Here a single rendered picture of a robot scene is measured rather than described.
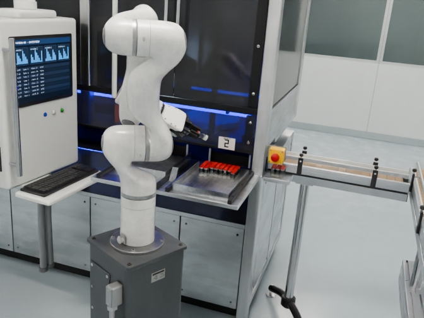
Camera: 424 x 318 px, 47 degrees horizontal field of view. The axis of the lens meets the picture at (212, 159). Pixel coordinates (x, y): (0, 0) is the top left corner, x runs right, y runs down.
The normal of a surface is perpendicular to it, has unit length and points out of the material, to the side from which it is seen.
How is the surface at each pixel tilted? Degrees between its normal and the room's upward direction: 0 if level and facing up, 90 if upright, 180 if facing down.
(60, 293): 0
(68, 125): 90
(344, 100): 90
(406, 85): 90
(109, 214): 90
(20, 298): 0
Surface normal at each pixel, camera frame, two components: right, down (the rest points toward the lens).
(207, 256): -0.31, 0.28
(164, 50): 0.11, 0.73
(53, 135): 0.91, 0.19
